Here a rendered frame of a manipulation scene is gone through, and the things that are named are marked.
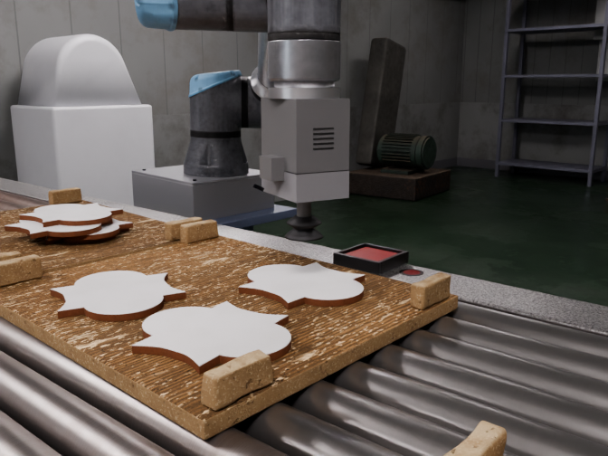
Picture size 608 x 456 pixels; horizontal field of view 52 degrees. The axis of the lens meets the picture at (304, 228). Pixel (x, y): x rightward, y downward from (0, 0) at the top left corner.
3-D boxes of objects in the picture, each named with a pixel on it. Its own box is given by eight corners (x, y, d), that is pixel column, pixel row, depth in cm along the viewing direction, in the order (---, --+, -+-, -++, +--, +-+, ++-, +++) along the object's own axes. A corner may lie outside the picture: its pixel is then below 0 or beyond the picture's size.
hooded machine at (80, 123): (118, 232, 492) (104, 41, 458) (164, 246, 449) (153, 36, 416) (24, 251, 439) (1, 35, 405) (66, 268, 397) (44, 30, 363)
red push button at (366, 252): (365, 255, 90) (365, 246, 90) (400, 262, 87) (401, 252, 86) (340, 264, 86) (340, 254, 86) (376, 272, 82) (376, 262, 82)
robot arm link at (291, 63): (288, 38, 59) (253, 42, 66) (288, 88, 60) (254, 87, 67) (355, 41, 62) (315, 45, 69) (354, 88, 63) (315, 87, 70)
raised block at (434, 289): (438, 294, 67) (439, 270, 67) (452, 298, 66) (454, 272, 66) (408, 308, 63) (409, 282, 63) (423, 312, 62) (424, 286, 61)
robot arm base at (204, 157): (226, 166, 155) (226, 126, 153) (261, 174, 144) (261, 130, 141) (172, 170, 146) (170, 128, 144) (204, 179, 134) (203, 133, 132)
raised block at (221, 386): (260, 376, 48) (259, 346, 48) (277, 384, 47) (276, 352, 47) (198, 405, 44) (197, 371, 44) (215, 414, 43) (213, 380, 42)
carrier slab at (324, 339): (217, 244, 95) (217, 233, 94) (458, 308, 67) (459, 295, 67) (-24, 302, 69) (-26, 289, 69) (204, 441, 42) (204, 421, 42)
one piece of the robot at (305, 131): (232, 61, 65) (236, 213, 69) (269, 59, 58) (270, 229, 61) (313, 63, 70) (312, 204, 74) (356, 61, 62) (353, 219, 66)
